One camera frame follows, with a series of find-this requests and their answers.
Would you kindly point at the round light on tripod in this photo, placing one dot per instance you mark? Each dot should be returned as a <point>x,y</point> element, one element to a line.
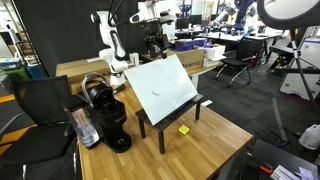
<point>290,10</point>

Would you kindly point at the black mesh office chair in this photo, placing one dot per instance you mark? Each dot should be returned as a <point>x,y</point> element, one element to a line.
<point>40,100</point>

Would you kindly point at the dark wooden stand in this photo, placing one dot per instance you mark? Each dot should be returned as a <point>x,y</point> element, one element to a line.
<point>143,116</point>

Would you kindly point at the long flat cardboard box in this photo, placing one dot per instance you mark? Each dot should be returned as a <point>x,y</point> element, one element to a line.
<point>80,68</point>

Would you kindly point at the black curtain backdrop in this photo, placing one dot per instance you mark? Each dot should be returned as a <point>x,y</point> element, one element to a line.
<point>60,30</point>

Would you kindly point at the black coffee machine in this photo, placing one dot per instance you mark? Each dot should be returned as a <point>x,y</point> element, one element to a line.
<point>110,116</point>

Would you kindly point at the white paper labels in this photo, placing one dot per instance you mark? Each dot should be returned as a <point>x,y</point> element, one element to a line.
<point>290,174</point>

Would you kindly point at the long white office desk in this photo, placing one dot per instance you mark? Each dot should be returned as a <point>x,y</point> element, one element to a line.
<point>233,36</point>

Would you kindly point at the green storage bin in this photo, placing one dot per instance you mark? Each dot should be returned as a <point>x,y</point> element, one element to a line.
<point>16,73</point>

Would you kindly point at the small white paper label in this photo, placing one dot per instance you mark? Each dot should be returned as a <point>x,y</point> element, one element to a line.
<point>207,103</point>

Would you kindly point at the white whiteboard panel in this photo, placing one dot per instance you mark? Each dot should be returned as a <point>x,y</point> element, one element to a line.
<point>160,86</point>

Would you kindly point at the small blue box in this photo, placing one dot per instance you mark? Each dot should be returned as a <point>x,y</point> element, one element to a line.
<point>200,42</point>

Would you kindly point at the small yellow block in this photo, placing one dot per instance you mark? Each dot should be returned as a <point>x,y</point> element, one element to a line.
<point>183,130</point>

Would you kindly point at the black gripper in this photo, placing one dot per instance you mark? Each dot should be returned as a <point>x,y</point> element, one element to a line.
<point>156,40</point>

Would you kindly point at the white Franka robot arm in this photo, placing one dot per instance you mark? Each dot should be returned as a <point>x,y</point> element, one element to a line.
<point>110,40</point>

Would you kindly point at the large blue box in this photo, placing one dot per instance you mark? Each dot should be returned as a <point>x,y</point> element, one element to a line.
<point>184,45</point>

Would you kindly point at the white post on black base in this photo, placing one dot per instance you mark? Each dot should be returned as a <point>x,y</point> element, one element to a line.
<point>134,60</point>

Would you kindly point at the black metal shelf rack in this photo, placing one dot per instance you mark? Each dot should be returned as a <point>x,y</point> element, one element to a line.
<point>26,46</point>

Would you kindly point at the black computer monitor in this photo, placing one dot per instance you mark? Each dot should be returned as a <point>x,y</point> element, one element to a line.
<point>195,20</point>
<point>182,24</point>

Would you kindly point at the blue storage bin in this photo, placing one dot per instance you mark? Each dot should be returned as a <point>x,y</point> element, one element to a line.
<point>35,70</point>

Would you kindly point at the black device on boom arm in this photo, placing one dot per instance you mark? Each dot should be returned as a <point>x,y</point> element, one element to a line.
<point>281,51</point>

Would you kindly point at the printed cardboard box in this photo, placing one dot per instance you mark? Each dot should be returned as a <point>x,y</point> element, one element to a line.
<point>192,60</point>

